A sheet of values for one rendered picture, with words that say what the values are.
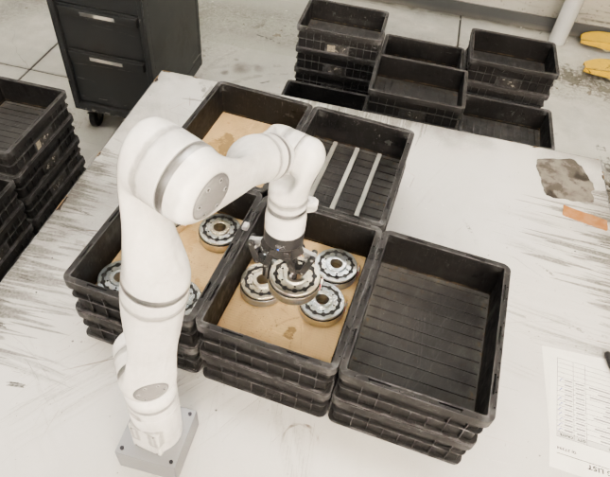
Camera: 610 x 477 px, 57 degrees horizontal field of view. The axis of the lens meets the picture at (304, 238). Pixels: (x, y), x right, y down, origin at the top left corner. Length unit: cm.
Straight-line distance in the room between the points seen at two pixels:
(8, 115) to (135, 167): 191
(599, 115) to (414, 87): 151
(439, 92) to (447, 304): 146
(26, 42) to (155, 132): 339
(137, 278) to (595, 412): 113
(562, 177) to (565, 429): 89
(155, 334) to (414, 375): 62
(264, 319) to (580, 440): 75
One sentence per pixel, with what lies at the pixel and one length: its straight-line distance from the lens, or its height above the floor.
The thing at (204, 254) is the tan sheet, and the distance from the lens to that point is 138.
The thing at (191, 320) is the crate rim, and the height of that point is 93.
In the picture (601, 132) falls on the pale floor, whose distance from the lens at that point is 372.
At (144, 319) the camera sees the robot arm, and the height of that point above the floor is 125.
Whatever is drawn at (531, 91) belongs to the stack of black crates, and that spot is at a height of 49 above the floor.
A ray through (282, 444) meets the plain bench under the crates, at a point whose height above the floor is 70.
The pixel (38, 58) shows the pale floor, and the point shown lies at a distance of 380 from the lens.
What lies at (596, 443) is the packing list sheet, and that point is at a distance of 148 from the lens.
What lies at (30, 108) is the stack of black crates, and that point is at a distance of 251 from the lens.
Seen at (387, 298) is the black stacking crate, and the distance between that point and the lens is 133.
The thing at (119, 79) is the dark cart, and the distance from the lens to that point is 288.
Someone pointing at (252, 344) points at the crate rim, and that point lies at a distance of 112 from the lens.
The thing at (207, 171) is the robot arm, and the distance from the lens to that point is 59.
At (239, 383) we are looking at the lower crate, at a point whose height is 72.
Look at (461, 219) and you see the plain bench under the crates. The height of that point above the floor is 70.
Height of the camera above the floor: 189
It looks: 48 degrees down
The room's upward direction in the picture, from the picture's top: 7 degrees clockwise
